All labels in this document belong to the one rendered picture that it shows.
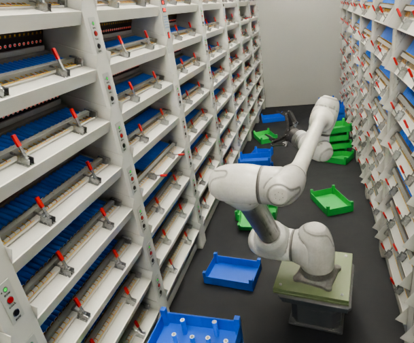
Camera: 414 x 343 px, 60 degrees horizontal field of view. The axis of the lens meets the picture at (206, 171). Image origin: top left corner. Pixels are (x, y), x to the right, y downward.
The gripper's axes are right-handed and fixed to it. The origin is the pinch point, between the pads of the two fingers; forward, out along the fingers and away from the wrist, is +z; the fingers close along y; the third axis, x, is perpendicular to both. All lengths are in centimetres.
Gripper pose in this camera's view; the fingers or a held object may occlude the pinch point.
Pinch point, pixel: (273, 124)
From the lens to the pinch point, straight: 195.8
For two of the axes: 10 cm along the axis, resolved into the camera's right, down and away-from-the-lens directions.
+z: -4.3, -4.4, 7.9
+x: 8.0, 2.1, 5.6
